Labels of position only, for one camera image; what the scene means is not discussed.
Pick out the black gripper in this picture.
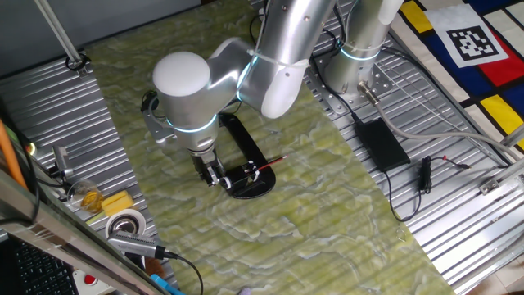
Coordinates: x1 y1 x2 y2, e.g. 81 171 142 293
190 149 227 188

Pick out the black crank pencil sharpener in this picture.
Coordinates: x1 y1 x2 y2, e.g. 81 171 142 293
220 160 260 192

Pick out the black C-clamp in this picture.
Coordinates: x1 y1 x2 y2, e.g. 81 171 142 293
216 112 277 201

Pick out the red pencil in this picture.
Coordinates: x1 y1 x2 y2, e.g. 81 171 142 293
256 154 289 171

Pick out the green marble pattern mat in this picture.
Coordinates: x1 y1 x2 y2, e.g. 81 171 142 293
84 0 458 295

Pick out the white tape roll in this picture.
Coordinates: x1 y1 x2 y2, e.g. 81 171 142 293
104 207 147 239

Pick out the yellow sponge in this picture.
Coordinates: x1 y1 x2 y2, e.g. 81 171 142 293
100 189 136 218

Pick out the brown round object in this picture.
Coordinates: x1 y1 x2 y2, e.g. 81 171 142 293
143 256 168 280

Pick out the blue plastic item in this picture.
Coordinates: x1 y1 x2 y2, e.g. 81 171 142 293
149 273 186 295

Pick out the glass beaker yellow liquid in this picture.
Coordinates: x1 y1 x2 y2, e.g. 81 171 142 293
66 179 106 215

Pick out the red emergency stop box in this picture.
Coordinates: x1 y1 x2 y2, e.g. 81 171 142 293
72 268 118 295

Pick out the black power adapter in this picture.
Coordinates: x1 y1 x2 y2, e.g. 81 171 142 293
353 117 412 173

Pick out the black keyboard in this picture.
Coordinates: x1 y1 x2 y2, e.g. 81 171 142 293
10 239 79 295

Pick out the orange pole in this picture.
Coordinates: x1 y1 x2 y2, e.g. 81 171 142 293
0 118 29 192

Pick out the fiducial marker board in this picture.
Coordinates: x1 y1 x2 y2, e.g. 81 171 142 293
391 0 524 153

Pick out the white marker tag paper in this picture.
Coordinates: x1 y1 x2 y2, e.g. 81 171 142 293
423 2 510 70

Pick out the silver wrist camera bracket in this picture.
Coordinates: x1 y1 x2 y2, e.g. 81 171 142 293
140 90 178 148

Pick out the black camera cable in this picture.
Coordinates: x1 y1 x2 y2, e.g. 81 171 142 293
163 250 205 295

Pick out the silver depth camera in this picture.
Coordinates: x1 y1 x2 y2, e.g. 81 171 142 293
106 229 168 261

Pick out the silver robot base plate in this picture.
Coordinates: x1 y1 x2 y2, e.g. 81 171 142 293
305 52 395 119

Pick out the black power cord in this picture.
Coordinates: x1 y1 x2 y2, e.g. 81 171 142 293
309 55 361 123

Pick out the small grey camera stand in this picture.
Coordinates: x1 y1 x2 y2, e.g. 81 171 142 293
48 144 75 179

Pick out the aluminium frame bar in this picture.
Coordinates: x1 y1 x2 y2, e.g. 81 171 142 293
0 167 169 295

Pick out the black bundled adapter cable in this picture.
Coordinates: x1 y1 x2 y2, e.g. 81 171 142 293
383 154 472 224

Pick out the aluminium pole with bracket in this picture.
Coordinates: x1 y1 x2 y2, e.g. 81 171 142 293
34 0 92 79

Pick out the thick grey robot cable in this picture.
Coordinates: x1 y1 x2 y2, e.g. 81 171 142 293
356 80 524 161

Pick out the aluminium corner frame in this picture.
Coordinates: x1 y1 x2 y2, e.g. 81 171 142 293
477 122 524 196

